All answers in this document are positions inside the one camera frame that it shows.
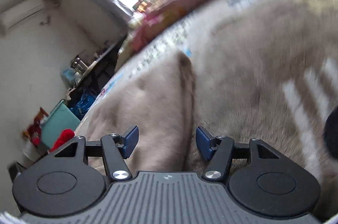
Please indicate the dark round object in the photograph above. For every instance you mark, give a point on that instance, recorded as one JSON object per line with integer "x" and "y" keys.
{"x": 332, "y": 131}

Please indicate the air conditioner pipe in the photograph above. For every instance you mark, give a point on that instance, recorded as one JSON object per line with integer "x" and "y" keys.
{"x": 45, "y": 20}

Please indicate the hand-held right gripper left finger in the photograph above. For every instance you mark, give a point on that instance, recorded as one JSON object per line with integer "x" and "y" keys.
{"x": 130, "y": 142}

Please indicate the metal cup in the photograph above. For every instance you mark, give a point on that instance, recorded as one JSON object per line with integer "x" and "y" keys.
{"x": 78, "y": 63}

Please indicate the bright red cloth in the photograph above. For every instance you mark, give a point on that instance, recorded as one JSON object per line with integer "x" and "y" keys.
{"x": 63, "y": 138}

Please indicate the white air conditioner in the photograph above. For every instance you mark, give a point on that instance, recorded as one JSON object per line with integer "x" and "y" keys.
{"x": 21, "y": 13}

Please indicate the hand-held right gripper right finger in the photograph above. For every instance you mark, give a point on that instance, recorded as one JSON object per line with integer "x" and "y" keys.
{"x": 204, "y": 143}

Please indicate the red and white garment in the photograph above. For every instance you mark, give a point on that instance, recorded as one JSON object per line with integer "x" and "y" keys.
{"x": 34, "y": 132}

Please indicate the wooden chair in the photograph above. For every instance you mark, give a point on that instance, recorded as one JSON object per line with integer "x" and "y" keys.
{"x": 43, "y": 111}

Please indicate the teal storage box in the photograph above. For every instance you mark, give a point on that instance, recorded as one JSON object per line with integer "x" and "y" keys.
{"x": 60, "y": 123}

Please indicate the dark side table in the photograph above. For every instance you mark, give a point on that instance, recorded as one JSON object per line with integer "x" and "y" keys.
{"x": 103, "y": 65}

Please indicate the beige fuzzy sweater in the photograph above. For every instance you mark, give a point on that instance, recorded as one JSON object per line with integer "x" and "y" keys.
{"x": 148, "y": 107}

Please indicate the pale blue plastic bag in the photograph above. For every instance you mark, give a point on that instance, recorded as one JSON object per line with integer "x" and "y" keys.
{"x": 68, "y": 73}

